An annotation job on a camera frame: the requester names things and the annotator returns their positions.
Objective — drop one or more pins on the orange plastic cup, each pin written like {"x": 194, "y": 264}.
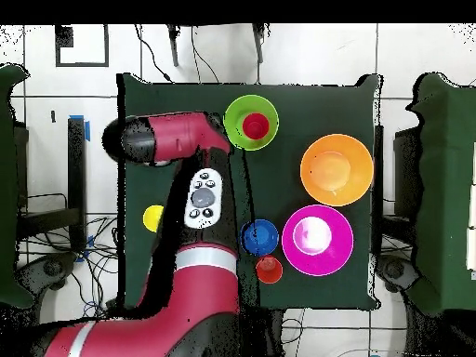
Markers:
{"x": 269, "y": 269}

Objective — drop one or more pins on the green plastic bowl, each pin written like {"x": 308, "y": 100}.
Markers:
{"x": 238, "y": 111}

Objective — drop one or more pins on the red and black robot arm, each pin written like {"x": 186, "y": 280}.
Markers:
{"x": 193, "y": 297}

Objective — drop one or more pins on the red plastic cup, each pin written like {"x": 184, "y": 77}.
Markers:
{"x": 256, "y": 126}

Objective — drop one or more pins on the large pink plastic bowl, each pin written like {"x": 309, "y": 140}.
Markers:
{"x": 317, "y": 260}

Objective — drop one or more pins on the black stand leg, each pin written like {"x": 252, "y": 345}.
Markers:
{"x": 173, "y": 48}
{"x": 259, "y": 44}

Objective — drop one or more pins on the black square floor frame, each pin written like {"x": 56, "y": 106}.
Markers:
{"x": 63, "y": 37}

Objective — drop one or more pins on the dark blue plastic bowl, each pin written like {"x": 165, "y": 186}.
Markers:
{"x": 262, "y": 238}

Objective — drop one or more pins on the black stand post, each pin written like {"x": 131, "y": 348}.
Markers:
{"x": 77, "y": 167}

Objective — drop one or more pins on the large yellow-orange plastic bowl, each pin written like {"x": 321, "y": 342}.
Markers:
{"x": 336, "y": 170}

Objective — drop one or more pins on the dark green table cloth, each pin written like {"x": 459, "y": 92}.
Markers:
{"x": 316, "y": 111}

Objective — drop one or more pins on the blue tape strip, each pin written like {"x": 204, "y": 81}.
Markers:
{"x": 87, "y": 130}

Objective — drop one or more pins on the yellow plastic cup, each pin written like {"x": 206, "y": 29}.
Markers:
{"x": 151, "y": 218}

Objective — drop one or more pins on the green cloth side table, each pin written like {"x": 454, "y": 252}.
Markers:
{"x": 446, "y": 186}
{"x": 7, "y": 186}

